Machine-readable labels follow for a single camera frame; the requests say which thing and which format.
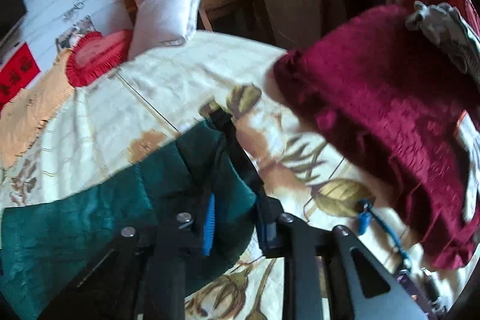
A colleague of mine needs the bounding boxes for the cream floral bed quilt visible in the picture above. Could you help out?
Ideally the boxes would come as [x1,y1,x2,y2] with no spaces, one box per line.
[0,30,466,320]

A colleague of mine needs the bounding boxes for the dark red velvet blanket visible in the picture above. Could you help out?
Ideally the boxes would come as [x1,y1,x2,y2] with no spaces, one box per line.
[272,5,479,269]

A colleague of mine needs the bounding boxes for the yellow frilled pillow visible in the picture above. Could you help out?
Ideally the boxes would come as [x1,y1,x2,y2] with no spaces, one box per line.
[0,49,75,169]

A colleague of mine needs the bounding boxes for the white pillow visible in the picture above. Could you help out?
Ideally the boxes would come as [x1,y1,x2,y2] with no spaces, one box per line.
[128,0,200,60]

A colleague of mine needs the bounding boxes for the red banner with characters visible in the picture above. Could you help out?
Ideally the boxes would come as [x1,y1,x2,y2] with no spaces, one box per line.
[0,43,40,108]

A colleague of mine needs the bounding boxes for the grey white garment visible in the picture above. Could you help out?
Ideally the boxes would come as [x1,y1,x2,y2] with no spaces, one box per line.
[405,1,479,86]

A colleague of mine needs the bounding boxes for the framed photo at headboard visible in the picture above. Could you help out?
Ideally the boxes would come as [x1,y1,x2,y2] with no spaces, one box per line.
[55,15,95,53]

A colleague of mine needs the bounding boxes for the red heart-shaped cushion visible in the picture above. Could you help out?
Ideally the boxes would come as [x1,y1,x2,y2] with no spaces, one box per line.
[65,29,133,88]

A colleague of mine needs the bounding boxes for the wall-mounted black television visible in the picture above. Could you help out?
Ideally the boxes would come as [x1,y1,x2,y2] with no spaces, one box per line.
[0,0,27,45]

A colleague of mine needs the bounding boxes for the dark green quilted jacket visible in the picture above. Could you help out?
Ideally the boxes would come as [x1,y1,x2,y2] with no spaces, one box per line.
[1,121,256,319]

